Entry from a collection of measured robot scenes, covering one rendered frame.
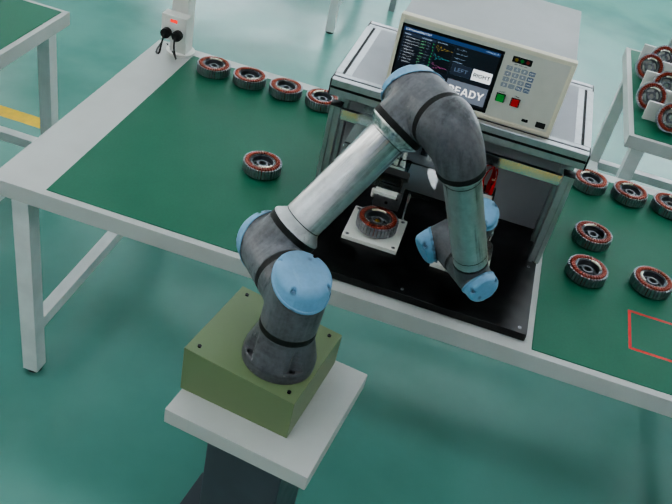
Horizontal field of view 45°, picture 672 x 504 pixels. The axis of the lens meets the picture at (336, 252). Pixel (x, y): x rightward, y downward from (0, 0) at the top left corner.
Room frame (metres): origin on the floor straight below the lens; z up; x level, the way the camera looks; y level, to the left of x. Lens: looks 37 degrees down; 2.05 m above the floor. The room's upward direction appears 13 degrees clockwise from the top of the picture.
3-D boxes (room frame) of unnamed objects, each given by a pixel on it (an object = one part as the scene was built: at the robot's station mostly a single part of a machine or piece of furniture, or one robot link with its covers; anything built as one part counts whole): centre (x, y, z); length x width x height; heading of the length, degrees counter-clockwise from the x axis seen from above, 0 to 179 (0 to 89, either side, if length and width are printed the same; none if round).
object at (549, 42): (2.10, -0.26, 1.22); 0.44 x 0.39 x 0.20; 82
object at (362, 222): (1.80, -0.09, 0.80); 0.11 x 0.11 x 0.04
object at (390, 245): (1.80, -0.09, 0.78); 0.15 x 0.15 x 0.01; 82
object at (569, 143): (2.10, -0.25, 1.09); 0.68 x 0.44 x 0.05; 82
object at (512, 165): (1.88, -0.22, 1.03); 0.62 x 0.01 x 0.03; 82
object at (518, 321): (1.80, -0.21, 0.76); 0.64 x 0.47 x 0.02; 82
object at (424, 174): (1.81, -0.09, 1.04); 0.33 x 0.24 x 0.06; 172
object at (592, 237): (2.03, -0.72, 0.77); 0.11 x 0.11 x 0.04
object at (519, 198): (2.04, -0.24, 0.92); 0.66 x 0.01 x 0.30; 82
